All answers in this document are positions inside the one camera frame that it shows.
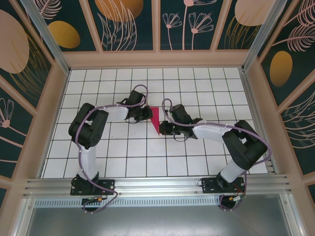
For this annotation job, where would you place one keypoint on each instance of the pink paper sheet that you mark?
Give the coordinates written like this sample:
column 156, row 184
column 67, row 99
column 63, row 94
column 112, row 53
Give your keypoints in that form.
column 156, row 115

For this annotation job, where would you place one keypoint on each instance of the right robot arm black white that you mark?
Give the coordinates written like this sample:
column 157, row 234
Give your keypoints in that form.
column 246, row 147

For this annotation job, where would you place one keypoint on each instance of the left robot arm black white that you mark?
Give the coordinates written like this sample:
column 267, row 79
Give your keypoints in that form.
column 86, row 127

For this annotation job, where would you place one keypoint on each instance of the grey metal sheet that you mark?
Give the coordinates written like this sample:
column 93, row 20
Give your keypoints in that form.
column 157, row 221

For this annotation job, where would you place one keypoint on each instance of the aluminium side rail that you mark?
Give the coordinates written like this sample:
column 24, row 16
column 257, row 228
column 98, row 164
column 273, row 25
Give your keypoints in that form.
column 252, row 98

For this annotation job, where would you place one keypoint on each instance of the long aluminium base rail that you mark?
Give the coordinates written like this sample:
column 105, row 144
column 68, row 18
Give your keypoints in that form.
column 157, row 186

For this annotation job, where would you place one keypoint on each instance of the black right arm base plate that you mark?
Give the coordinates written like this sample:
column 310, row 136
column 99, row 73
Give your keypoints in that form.
column 209, row 185

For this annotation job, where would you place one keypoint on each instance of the wall panel orange circle leaves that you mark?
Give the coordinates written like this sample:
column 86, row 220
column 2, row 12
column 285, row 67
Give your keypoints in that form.
column 118, row 14

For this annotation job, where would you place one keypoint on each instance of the wall panel with pink flowers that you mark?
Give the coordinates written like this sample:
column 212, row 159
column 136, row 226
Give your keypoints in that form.
column 187, row 24

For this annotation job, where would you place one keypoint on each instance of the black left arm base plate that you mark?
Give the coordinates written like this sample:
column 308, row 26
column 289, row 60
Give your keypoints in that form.
column 108, row 186

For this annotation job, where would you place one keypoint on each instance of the wall panel with orange oval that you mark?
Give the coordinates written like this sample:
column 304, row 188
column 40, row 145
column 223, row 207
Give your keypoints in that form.
column 64, row 34

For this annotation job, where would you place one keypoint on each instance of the aluminium frame post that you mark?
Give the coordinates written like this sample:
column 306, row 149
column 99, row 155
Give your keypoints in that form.
column 294, row 216
column 21, row 216
column 265, row 37
column 48, row 39

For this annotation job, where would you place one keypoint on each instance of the wall panel orange oval fern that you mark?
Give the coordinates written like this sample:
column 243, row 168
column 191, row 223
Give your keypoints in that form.
column 283, row 68

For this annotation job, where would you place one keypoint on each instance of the wall panel beige circle leaves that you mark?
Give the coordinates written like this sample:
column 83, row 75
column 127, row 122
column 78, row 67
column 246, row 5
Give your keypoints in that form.
column 246, row 12

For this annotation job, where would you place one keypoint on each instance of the wall panel single pink flower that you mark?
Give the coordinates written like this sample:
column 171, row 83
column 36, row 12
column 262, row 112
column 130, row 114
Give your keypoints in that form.
column 12, row 127

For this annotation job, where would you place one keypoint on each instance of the wall panel beige disc gold lines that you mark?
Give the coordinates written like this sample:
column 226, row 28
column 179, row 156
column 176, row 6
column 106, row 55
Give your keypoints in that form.
column 14, row 49

